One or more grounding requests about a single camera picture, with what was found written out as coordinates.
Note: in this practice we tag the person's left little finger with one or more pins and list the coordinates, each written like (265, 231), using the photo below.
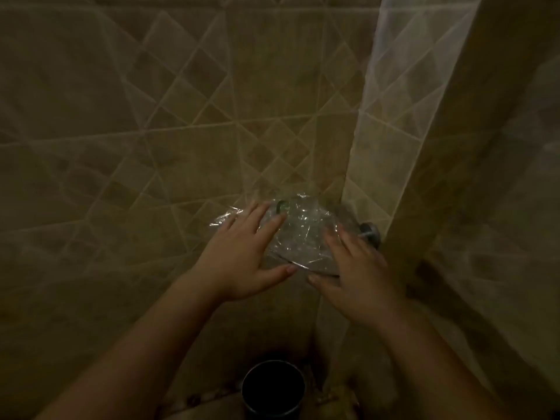
(223, 227)

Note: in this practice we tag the person's left middle finger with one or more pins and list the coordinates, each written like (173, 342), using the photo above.
(258, 218)

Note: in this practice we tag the person's left forearm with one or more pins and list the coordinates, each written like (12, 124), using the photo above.
(144, 358)

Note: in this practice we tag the person's right hand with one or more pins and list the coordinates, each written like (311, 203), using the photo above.
(363, 288)

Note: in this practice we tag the person's left hand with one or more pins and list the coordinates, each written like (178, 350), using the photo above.
(236, 262)

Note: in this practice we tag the person's left thumb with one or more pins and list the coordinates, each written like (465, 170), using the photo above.
(280, 276)

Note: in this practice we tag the green rubber band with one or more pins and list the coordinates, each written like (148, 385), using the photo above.
(281, 206)

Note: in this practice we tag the dark round bucket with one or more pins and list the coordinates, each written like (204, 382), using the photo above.
(273, 389)

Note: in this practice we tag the clear plastic bag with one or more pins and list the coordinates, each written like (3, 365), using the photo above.
(302, 234)

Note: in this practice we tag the person's right middle finger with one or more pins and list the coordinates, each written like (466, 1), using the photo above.
(352, 244)

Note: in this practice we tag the person's right forearm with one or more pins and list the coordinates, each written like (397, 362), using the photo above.
(437, 367)

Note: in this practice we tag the round chrome shower head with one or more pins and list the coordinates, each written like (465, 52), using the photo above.
(306, 258)

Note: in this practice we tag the person's right thumb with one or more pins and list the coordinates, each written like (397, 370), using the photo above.
(326, 287)

